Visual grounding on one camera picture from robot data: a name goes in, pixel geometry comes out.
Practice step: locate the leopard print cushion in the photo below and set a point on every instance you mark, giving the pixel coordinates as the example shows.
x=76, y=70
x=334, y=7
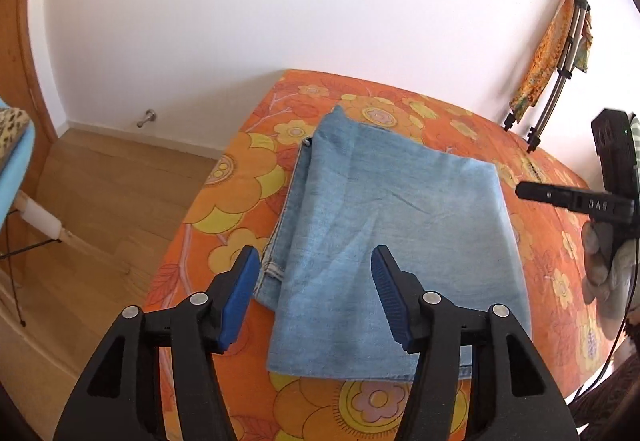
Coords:
x=12, y=126

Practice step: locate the person's right hand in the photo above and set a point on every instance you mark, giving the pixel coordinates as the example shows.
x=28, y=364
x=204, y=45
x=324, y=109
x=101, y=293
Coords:
x=595, y=266

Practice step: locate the orange patterned scarf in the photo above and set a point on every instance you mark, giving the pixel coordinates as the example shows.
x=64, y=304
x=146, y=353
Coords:
x=542, y=51

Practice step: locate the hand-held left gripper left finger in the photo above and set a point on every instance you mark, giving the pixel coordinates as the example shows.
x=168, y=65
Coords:
x=240, y=301

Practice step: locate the orange floral bedspread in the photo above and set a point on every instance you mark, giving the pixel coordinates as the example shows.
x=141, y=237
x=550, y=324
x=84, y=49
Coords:
x=235, y=186

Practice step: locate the light blue denim pants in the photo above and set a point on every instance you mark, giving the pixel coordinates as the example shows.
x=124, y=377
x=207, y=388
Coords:
x=390, y=201

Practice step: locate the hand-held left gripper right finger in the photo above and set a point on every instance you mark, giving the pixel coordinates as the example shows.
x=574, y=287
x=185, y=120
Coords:
x=392, y=306

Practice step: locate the metal door stop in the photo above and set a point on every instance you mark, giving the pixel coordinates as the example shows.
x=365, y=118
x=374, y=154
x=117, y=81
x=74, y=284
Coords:
x=147, y=117

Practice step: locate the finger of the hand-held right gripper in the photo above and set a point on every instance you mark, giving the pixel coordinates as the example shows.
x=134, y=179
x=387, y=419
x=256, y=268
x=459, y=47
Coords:
x=542, y=193

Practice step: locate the light blue chair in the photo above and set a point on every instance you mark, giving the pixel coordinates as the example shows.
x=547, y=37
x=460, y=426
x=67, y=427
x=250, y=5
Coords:
x=12, y=171

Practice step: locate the metal camera tripod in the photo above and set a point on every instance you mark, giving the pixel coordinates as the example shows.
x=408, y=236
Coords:
x=547, y=106

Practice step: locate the green floral scarf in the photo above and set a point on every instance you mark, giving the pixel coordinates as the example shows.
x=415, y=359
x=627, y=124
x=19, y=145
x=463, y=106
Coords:
x=584, y=51

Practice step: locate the wooden door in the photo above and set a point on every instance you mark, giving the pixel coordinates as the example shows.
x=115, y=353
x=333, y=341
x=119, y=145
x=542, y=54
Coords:
x=15, y=61

